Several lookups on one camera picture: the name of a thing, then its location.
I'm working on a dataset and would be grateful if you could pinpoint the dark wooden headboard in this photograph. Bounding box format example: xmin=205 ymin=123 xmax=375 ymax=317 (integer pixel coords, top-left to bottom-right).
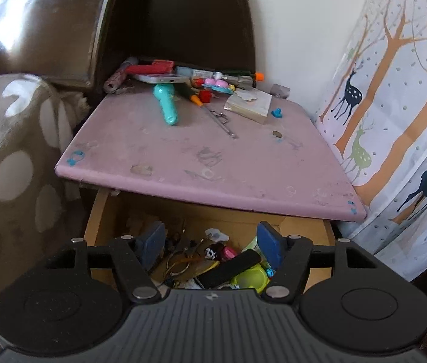
xmin=0 ymin=0 xmax=256 ymax=102

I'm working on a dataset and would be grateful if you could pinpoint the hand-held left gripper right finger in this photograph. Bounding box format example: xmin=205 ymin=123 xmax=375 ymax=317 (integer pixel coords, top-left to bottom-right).
xmin=256 ymin=221 xmax=373 ymax=304

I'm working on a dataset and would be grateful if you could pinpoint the red plastic toy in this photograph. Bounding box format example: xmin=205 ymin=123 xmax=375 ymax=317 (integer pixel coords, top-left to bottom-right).
xmin=125 ymin=60 xmax=176 ymax=76

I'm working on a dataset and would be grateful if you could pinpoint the orange handled screwdriver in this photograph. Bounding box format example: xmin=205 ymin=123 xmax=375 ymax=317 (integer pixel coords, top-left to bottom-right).
xmin=178 ymin=85 xmax=218 ymax=119

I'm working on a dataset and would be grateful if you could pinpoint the black foam handle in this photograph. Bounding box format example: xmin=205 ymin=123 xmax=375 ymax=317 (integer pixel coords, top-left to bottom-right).
xmin=200 ymin=250 xmax=262 ymax=289

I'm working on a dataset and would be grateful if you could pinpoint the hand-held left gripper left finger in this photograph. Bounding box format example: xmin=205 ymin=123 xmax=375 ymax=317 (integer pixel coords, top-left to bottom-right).
xmin=40 ymin=223 xmax=167 ymax=304

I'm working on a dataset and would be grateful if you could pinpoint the deer printed curtain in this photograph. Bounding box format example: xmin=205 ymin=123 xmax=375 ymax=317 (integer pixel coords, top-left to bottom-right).
xmin=314 ymin=0 xmax=427 ymax=283

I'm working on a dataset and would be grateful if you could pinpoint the yellow-green round container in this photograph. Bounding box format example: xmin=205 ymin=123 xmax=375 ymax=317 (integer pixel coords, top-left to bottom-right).
xmin=230 ymin=264 xmax=269 ymax=294

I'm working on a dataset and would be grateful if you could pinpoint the metal key ring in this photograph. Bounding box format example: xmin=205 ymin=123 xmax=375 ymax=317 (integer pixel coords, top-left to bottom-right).
xmin=165 ymin=251 xmax=193 ymax=277

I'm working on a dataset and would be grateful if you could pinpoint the white plastic piece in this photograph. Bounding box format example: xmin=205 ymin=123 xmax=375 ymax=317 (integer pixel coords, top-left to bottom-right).
xmin=204 ymin=228 xmax=229 ymax=243

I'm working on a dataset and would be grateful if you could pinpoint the brown spotted blanket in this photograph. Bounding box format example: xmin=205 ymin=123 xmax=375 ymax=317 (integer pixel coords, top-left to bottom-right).
xmin=0 ymin=73 xmax=90 ymax=350

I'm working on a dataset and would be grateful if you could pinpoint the teal toy handle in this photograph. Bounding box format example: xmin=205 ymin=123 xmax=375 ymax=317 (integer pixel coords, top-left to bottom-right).
xmin=153 ymin=83 xmax=180 ymax=126

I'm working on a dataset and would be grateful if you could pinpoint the wooden drawer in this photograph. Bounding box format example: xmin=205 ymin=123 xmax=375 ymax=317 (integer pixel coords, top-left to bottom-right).
xmin=84 ymin=188 xmax=337 ymax=296

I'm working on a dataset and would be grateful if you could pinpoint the pink round toy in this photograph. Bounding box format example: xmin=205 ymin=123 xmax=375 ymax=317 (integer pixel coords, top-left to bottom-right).
xmin=203 ymin=78 xmax=236 ymax=94

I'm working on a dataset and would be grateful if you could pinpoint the orange tipped marker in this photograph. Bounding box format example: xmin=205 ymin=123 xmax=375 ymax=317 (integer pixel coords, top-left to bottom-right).
xmin=213 ymin=70 xmax=266 ymax=87

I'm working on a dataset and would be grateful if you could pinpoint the pink bedside cabinet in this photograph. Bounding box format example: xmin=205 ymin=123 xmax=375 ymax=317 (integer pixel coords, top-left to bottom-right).
xmin=55 ymin=83 xmax=367 ymax=223

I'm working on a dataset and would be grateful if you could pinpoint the silver smartphone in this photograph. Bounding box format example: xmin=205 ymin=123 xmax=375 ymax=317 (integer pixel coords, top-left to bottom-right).
xmin=133 ymin=73 xmax=191 ymax=86

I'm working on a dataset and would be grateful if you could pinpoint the small white box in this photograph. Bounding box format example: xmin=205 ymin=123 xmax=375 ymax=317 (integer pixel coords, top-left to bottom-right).
xmin=224 ymin=89 xmax=273 ymax=125

